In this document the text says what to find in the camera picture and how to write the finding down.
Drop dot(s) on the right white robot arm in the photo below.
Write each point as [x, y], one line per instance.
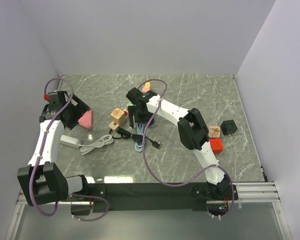
[193, 134]

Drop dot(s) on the beige cube socket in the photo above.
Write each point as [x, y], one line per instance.
[118, 116]

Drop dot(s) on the pink triangular socket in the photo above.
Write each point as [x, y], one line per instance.
[86, 121]

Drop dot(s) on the beige wooden power strip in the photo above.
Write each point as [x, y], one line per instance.
[113, 126]

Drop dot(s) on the black cube socket adapter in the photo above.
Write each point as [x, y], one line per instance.
[228, 127]

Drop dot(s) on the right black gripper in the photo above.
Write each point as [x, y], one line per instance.
[132, 111]

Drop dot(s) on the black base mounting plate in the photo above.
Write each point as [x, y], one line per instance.
[153, 196]

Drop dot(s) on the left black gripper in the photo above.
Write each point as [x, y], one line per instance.
[80, 109]

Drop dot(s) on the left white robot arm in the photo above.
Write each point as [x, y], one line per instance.
[41, 180]

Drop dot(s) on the pink plug adapter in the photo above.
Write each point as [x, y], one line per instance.
[144, 90]

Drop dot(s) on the patterned pink cube socket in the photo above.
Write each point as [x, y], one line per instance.
[214, 131]

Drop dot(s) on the red cube socket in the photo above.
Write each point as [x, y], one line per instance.
[216, 145]

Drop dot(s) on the aluminium front rail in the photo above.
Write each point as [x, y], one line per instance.
[256, 192]

